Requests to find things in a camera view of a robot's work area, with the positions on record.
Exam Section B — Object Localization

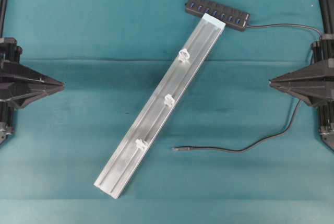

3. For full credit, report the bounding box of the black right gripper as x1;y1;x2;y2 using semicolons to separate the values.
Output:
269;34;333;107

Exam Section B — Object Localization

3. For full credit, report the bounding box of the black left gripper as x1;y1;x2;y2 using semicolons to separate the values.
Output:
1;38;65;109

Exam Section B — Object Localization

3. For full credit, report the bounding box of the black USB cable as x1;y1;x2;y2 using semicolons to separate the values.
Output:
172;23;325;153

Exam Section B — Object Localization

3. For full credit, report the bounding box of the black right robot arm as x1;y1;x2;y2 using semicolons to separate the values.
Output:
270;0;333;150

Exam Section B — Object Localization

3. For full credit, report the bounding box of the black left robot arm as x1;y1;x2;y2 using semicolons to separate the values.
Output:
1;37;65;143

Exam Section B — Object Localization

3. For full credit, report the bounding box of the black USB hub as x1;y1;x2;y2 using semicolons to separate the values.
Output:
185;0;250;31

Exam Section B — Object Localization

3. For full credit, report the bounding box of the white cable ring bottom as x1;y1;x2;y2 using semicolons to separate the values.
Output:
135;138;147;151

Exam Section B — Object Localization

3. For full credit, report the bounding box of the white cable ring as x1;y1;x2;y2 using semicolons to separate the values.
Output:
163;93;175;108
135;138;147;151
177;48;190;62

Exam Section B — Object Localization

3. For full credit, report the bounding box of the white cable ring top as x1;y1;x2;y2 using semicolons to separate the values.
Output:
177;48;190;62

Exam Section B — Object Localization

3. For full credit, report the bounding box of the aluminium profile rail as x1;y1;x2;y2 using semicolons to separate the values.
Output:
94;14;225;199

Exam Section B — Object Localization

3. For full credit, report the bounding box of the white cable ring middle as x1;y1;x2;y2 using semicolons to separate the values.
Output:
163;93;175;108

